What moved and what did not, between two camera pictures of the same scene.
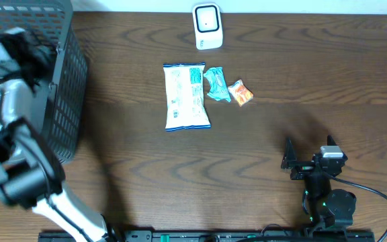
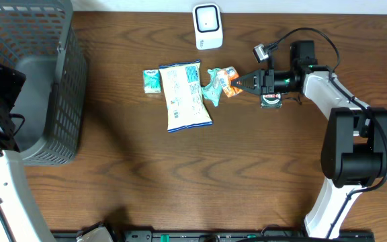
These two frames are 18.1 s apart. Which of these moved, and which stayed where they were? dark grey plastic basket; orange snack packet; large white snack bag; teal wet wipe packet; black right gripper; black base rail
Moved: orange snack packet; black right gripper; teal wet wipe packet
Stayed: black base rail; large white snack bag; dark grey plastic basket
